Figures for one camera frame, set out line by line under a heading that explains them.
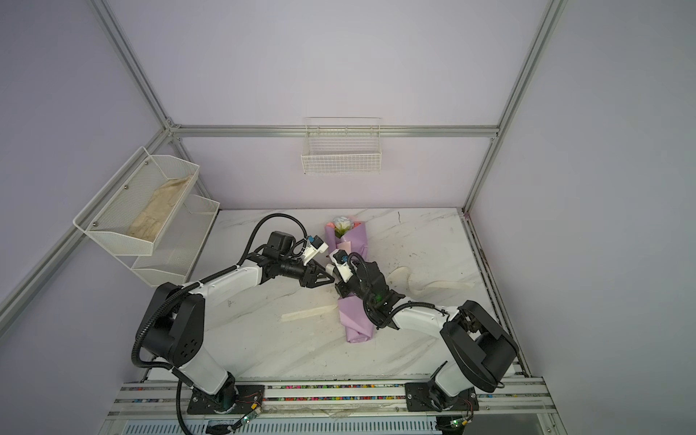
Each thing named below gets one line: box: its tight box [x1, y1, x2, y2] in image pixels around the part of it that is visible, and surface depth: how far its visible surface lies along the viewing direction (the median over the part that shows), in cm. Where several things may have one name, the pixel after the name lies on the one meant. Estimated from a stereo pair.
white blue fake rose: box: [332, 215, 355, 239], surface depth 107 cm
